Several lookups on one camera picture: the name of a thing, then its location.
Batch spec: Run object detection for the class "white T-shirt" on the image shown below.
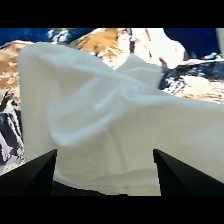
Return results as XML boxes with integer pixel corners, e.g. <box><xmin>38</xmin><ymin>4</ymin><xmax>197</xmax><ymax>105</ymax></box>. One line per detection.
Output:
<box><xmin>17</xmin><ymin>42</ymin><xmax>224</xmax><ymax>197</ymax></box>

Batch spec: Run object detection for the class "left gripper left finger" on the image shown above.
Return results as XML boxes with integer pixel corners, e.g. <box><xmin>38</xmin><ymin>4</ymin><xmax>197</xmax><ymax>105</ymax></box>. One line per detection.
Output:
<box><xmin>0</xmin><ymin>148</ymin><xmax>59</xmax><ymax>197</ymax></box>

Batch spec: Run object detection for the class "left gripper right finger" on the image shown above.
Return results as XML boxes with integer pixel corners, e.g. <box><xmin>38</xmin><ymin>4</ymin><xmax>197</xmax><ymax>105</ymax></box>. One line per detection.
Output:
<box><xmin>152</xmin><ymin>148</ymin><xmax>224</xmax><ymax>197</ymax></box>

